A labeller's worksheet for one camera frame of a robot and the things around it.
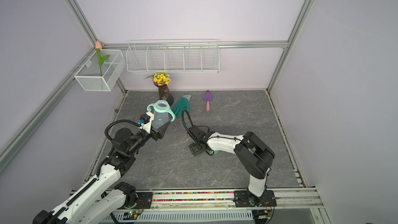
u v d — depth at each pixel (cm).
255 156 47
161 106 68
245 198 74
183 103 109
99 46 89
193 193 77
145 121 59
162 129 67
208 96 118
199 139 70
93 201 47
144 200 74
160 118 73
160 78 94
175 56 100
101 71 88
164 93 103
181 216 158
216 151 65
